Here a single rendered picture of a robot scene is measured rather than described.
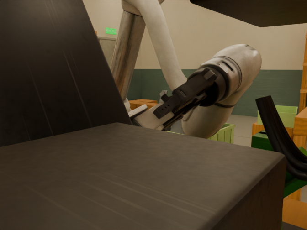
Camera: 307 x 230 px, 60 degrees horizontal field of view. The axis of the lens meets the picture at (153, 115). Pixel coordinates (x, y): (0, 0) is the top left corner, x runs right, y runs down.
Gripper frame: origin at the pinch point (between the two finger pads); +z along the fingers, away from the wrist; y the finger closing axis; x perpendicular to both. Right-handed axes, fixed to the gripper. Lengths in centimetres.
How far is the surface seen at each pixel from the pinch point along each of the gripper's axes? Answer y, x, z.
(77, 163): 14.4, 3.0, 19.9
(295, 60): -198, 19, -672
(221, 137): -66, 13, -94
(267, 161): 19.3, 11.2, 12.2
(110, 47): -456, -371, -512
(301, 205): -25, 42, -46
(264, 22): 20.4, 2.6, -4.8
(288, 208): -26, 39, -42
